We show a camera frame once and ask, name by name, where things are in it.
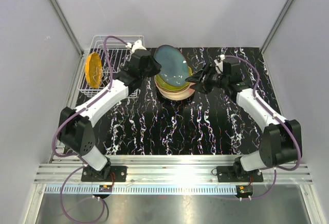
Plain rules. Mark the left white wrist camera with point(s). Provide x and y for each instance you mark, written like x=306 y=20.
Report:
x=135 y=46

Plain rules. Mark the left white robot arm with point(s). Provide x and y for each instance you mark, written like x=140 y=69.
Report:
x=76 y=126

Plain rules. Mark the white slotted cable duct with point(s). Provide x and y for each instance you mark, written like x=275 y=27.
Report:
x=144 y=189

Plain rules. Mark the small circuit board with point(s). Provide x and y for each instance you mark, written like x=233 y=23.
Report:
x=244 y=191
x=105 y=188

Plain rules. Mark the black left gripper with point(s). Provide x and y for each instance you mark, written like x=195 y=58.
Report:
x=156 y=66

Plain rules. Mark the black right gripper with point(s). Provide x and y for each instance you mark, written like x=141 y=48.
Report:
x=197 y=78

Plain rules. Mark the aluminium frame post right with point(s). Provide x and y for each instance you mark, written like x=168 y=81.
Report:
x=279 y=20

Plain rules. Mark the left small circuit board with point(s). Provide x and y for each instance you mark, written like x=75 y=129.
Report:
x=105 y=188

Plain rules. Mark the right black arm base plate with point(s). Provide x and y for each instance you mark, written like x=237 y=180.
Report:
x=230 y=174

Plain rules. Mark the orange polka dot plate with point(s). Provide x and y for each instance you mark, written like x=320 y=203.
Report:
x=93 y=70

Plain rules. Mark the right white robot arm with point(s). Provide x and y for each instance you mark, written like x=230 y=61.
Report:
x=281 y=142

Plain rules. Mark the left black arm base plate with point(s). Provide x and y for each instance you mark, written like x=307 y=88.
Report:
x=108 y=174

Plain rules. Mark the aluminium frame post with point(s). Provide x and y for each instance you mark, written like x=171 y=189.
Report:
x=279 y=20
x=65 y=24

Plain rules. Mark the aluminium frame post left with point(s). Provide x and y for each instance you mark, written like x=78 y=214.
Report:
x=65 y=24

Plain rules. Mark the right small circuit board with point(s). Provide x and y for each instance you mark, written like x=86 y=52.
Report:
x=244 y=191

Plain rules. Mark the cream pink plate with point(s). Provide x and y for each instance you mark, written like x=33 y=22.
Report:
x=173 y=95

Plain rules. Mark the green polka dot plate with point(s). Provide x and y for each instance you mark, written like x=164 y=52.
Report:
x=166 y=87

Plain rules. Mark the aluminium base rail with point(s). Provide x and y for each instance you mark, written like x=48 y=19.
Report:
x=145 y=169

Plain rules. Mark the white wire dish rack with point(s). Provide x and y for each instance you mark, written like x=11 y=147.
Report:
x=113 y=56

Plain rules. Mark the pink polka dot plate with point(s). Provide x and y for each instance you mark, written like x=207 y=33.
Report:
x=188 y=90

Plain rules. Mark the teal glazed plate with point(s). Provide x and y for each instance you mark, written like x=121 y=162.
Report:
x=174 y=66

